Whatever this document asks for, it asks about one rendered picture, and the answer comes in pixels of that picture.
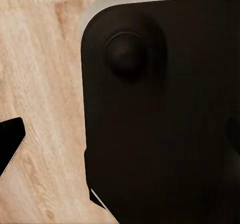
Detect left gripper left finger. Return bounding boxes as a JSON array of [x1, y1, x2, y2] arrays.
[[0, 117, 26, 176]]

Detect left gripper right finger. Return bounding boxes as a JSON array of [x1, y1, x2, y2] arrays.
[[224, 117, 240, 156]]

